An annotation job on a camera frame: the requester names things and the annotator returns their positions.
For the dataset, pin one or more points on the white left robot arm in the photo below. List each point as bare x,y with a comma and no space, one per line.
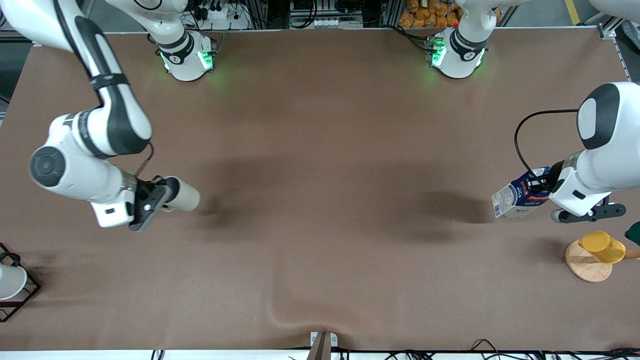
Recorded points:
615,150

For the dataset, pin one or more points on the wooden mug stand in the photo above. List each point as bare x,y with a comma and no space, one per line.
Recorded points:
585,267

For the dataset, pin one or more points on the brown table cloth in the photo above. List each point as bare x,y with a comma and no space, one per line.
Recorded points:
320,150

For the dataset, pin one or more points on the white power strip with plugs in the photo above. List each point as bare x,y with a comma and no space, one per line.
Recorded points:
225,15

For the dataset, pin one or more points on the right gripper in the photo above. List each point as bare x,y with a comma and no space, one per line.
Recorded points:
145,188

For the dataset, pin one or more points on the yellow cup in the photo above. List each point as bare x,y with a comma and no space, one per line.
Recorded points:
602,247

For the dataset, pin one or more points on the white cup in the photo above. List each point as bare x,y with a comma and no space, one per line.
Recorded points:
10,282

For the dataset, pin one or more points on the aluminium frame profile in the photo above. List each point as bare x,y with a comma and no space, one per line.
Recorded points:
612,25

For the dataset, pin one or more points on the dark green cup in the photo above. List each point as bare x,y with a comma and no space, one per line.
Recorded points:
635,234

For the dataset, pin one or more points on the blue white milk carton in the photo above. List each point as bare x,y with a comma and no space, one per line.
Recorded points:
510,197

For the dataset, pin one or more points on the metal table bracket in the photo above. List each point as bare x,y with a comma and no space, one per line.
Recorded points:
323,342

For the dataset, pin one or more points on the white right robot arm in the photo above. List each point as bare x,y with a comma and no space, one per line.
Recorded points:
115,115

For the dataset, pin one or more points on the bag of orange buns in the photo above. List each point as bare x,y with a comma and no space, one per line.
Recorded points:
430,15

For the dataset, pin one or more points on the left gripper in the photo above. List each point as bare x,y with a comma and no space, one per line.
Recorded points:
553,176

